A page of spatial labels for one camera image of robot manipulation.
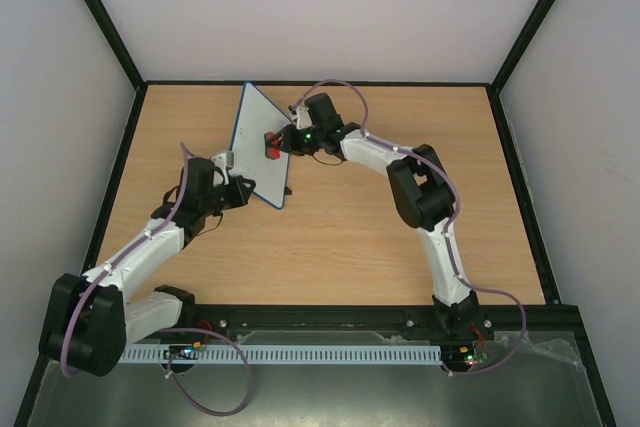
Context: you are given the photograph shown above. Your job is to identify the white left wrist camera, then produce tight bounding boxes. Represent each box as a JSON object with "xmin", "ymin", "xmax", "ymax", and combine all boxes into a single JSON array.
[{"xmin": 210, "ymin": 150, "xmax": 234, "ymax": 186}]

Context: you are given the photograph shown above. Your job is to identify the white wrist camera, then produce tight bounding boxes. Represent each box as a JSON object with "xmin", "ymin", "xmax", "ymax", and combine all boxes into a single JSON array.
[
  {"xmin": 289, "ymin": 104, "xmax": 313, "ymax": 130},
  {"xmin": 210, "ymin": 150, "xmax": 234, "ymax": 186}
]

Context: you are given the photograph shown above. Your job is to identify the light blue slotted cable duct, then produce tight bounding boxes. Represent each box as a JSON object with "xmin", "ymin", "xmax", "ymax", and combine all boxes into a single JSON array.
[{"xmin": 120, "ymin": 344, "xmax": 441, "ymax": 366}]

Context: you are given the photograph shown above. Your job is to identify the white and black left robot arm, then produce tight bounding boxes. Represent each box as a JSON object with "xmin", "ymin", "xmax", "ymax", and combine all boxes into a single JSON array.
[{"xmin": 39, "ymin": 158, "xmax": 256, "ymax": 376}]

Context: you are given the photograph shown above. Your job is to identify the left controller circuit board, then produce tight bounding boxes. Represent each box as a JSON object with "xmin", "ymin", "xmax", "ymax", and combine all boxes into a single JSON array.
[{"xmin": 161, "ymin": 341, "xmax": 208, "ymax": 361}]

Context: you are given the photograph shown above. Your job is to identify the black enclosure frame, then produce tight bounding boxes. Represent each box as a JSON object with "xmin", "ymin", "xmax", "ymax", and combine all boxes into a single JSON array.
[{"xmin": 13, "ymin": 0, "xmax": 616, "ymax": 426}]

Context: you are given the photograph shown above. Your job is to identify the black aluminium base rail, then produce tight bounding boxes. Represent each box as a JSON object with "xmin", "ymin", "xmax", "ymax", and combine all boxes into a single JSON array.
[{"xmin": 178, "ymin": 304, "xmax": 587, "ymax": 345}]

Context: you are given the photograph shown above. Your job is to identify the controller circuit board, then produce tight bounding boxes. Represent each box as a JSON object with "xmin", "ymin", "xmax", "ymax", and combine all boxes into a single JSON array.
[
  {"xmin": 161, "ymin": 341, "xmax": 208, "ymax": 361},
  {"xmin": 441, "ymin": 345, "xmax": 489, "ymax": 372}
]

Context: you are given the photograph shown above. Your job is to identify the right controller circuit board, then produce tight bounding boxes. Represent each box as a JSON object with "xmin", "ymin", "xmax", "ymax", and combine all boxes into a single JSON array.
[{"xmin": 441, "ymin": 345, "xmax": 489, "ymax": 372}]

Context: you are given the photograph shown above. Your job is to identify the red whiteboard eraser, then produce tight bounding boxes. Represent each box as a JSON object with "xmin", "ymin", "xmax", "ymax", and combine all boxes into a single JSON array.
[{"xmin": 264, "ymin": 139, "xmax": 281, "ymax": 160}]

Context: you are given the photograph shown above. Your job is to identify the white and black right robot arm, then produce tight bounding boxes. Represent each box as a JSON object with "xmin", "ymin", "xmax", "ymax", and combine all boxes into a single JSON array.
[{"xmin": 264, "ymin": 93, "xmax": 479, "ymax": 339}]

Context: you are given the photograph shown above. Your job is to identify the small blue-framed whiteboard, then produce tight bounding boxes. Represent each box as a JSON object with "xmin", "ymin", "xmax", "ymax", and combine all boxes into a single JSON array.
[{"xmin": 230, "ymin": 82, "xmax": 290, "ymax": 210}]

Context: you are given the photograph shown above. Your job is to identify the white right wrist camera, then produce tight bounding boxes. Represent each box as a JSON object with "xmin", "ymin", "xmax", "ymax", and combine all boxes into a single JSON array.
[{"xmin": 289, "ymin": 104, "xmax": 313, "ymax": 130}]

